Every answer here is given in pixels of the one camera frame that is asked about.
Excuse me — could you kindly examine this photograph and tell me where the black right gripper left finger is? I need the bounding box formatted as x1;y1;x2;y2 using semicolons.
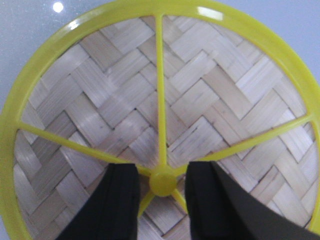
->
58;163;140;240

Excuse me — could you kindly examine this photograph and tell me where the bamboo steamer lid yellow rim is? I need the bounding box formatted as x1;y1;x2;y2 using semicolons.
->
0;0;320;240

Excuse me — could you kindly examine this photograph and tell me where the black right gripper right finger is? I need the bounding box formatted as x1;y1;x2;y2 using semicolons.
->
185;161;320;240

